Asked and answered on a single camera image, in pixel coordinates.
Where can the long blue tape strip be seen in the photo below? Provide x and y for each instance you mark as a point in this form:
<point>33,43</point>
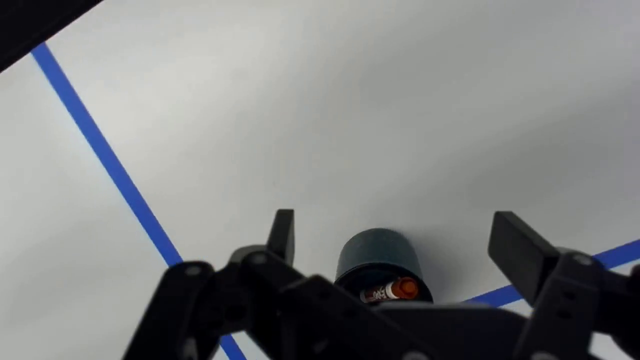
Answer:
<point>107,157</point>

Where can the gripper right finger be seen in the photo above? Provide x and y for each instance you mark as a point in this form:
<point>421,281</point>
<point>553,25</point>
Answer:
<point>570,300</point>

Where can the black panel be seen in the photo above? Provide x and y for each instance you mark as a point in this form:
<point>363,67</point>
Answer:
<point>27,22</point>

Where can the short blue tape strip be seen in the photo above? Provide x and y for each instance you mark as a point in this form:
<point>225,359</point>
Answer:
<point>495,296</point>

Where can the orange marker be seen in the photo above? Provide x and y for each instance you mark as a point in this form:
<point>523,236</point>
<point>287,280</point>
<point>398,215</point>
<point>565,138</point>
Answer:
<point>400,289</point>

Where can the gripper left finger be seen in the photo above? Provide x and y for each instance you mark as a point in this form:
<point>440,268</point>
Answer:
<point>260,305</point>

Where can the dark teal cup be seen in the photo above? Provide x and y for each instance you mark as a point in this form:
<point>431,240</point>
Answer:
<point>376,252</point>

